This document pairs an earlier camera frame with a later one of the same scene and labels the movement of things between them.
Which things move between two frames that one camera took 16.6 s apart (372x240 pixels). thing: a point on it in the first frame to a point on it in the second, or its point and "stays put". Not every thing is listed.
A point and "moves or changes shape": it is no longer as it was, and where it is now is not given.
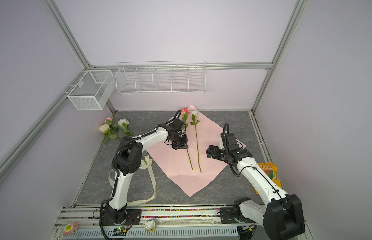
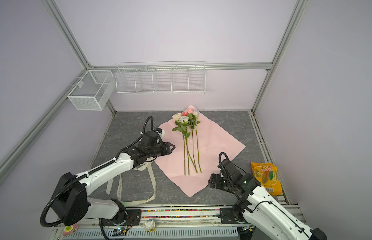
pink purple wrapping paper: x=190 y=168 stays put
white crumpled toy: x=149 y=225 stays put
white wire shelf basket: x=161 y=77 stays put
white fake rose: x=123 y=123 to x=184 y=119
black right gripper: x=215 y=155 to x=217 y=183
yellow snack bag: x=271 y=170 stays put
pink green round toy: x=70 y=228 stays put
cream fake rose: x=105 y=128 moves or changes shape
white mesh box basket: x=93 y=90 stays put
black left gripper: x=183 y=145 to x=166 y=148
